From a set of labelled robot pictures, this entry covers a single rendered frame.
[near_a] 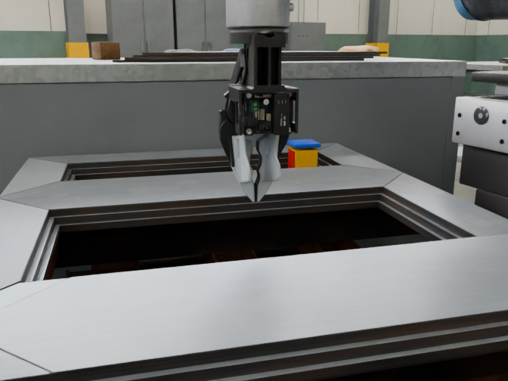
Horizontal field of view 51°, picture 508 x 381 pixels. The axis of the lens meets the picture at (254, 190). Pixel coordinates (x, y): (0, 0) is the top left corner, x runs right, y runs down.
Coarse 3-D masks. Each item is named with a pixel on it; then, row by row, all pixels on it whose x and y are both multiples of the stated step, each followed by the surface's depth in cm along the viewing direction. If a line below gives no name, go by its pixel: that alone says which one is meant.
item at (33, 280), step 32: (160, 160) 117; (192, 160) 119; (224, 160) 121; (256, 160) 122; (320, 160) 122; (320, 192) 92; (352, 192) 93; (384, 192) 94; (64, 224) 82; (96, 224) 82; (128, 224) 84; (160, 224) 85; (416, 224) 82; (448, 224) 76; (32, 256) 64; (32, 288) 55; (448, 320) 49; (480, 320) 50; (0, 352) 44; (224, 352) 44; (256, 352) 45; (288, 352) 46; (320, 352) 46; (352, 352) 47; (384, 352) 47; (416, 352) 48; (448, 352) 48; (480, 352) 49
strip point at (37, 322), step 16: (48, 288) 55; (64, 288) 55; (16, 304) 52; (32, 304) 52; (48, 304) 52; (64, 304) 52; (0, 320) 49; (16, 320) 49; (32, 320) 49; (48, 320) 49; (64, 320) 49; (0, 336) 46; (16, 336) 46; (32, 336) 46; (48, 336) 46; (16, 352) 44; (32, 352) 44; (48, 352) 44; (48, 368) 41
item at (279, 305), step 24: (240, 264) 61; (264, 264) 61; (288, 264) 61; (240, 288) 55; (264, 288) 55; (288, 288) 55; (264, 312) 50; (288, 312) 50; (312, 312) 50; (264, 336) 46; (288, 336) 46; (312, 336) 46
